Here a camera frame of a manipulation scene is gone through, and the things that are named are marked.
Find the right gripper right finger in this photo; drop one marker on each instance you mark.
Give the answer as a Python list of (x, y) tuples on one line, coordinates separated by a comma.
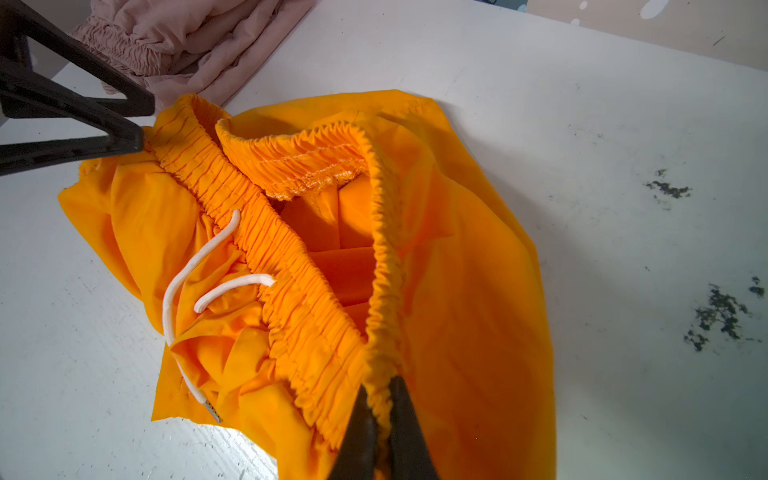
[(410, 458)]

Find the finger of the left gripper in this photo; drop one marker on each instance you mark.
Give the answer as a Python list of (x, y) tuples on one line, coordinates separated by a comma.
[(51, 124), (19, 24)]

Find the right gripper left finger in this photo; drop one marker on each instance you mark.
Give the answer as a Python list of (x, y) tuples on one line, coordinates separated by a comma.
[(356, 459)]

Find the orange shorts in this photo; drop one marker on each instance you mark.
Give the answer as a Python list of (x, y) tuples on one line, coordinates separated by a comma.
[(296, 254)]

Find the pink shorts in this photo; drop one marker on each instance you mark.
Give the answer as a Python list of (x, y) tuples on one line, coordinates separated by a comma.
[(210, 48)]

